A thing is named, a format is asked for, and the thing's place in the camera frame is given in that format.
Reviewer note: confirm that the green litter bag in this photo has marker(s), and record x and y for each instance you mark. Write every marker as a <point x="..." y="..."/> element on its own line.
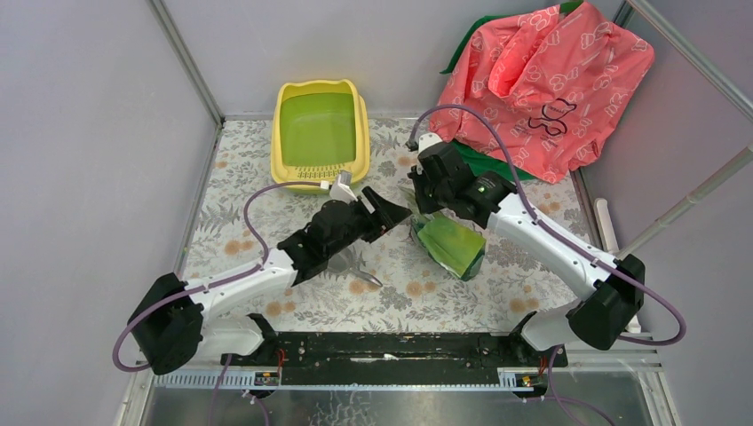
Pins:
<point x="457" y="248"/>

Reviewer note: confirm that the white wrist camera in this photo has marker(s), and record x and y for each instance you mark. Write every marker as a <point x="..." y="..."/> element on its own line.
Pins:
<point x="340" y="189"/>
<point x="420" y="143"/>

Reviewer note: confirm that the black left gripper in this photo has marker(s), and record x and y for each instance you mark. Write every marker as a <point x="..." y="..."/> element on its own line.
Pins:
<point x="367" y="213"/>

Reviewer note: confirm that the floral table mat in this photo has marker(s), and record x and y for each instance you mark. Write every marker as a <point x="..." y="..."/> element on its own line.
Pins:
<point x="241" y="209"/>

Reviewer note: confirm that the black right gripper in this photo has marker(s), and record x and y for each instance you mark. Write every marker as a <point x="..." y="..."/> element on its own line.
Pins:
<point x="428" y="196"/>

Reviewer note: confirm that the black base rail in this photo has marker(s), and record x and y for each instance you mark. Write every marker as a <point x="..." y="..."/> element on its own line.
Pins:
<point x="444" y="359"/>

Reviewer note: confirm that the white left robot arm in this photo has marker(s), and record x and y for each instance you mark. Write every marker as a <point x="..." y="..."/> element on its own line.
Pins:
<point x="177" y="321"/>

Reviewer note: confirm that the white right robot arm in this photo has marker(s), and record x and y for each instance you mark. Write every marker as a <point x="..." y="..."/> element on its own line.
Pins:
<point x="609" y="292"/>

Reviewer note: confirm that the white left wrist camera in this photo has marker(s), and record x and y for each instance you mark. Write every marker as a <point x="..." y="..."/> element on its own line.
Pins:
<point x="340" y="189"/>

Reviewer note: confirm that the silver metal scoop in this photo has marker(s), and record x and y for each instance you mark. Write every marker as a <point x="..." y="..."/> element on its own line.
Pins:
<point x="344" y="263"/>

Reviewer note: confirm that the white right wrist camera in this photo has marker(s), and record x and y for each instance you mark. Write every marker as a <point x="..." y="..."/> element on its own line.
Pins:
<point x="420" y="143"/>

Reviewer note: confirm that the yellow litter box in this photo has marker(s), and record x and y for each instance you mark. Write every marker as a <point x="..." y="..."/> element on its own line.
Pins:
<point x="320" y="128"/>

